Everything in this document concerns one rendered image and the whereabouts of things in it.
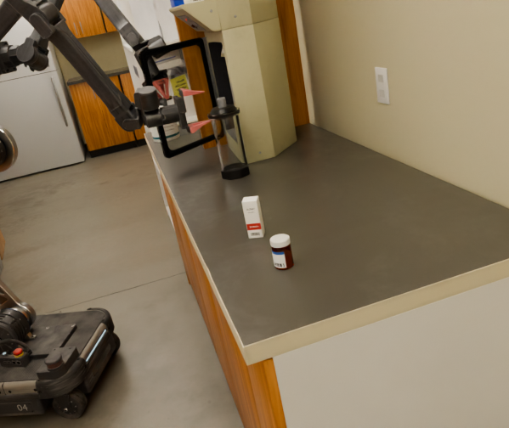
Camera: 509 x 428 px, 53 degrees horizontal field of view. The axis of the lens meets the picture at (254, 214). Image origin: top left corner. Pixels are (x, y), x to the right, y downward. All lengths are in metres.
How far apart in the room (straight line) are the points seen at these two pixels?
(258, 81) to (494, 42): 0.84
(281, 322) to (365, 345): 0.17
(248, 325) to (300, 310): 0.10
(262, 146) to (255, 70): 0.27
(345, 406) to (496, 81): 0.79
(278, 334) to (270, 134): 1.09
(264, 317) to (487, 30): 0.81
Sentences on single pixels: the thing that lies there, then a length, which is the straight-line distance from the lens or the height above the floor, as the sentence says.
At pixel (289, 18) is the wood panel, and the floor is 1.39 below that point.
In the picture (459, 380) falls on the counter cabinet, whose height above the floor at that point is 0.69.
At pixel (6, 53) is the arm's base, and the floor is 1.47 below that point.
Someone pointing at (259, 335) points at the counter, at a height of 0.94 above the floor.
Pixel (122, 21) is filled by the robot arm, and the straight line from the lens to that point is 2.15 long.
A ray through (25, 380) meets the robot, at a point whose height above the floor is 0.24.
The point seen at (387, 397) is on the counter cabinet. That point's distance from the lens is 1.12.
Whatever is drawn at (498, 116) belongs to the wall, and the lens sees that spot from 1.34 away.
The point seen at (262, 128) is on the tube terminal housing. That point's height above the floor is 1.06.
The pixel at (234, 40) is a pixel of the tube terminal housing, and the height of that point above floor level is 1.37.
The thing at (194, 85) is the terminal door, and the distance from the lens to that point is 2.07.
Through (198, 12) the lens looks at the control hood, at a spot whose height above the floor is 1.48.
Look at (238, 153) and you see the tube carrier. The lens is 1.74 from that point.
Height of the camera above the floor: 1.48
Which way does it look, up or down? 22 degrees down
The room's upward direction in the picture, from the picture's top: 11 degrees counter-clockwise
